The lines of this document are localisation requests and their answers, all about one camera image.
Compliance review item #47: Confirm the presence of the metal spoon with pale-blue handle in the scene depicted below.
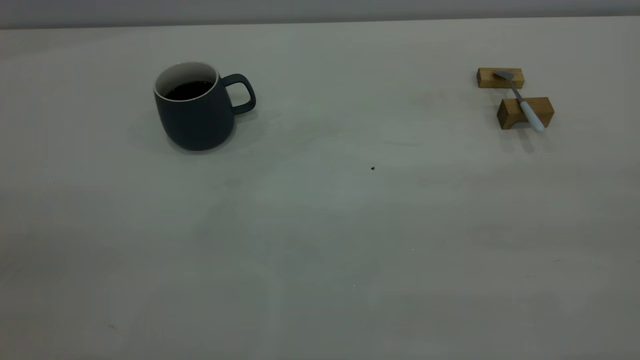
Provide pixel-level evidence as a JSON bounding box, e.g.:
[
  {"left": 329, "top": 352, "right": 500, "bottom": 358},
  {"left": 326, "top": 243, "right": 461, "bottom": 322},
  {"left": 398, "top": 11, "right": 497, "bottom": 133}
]
[{"left": 494, "top": 70, "right": 545, "bottom": 133}]

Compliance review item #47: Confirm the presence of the arched wooden block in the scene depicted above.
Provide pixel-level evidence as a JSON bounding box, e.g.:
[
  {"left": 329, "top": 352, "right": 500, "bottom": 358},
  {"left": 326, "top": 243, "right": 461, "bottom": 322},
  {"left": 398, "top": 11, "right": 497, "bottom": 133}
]
[{"left": 496, "top": 97, "right": 555, "bottom": 130}]

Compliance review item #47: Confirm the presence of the flat rectangular wooden block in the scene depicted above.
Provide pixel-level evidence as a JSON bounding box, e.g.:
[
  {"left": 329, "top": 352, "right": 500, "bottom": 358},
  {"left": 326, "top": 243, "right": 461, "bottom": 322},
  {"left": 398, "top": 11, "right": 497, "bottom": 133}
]
[{"left": 476, "top": 67, "right": 525, "bottom": 89}]

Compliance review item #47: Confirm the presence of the dark grey ceramic mug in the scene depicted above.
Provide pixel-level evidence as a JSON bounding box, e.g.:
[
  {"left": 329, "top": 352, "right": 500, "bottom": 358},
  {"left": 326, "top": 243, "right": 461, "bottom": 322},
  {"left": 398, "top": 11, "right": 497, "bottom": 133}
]
[{"left": 153, "top": 61, "right": 257, "bottom": 152}]

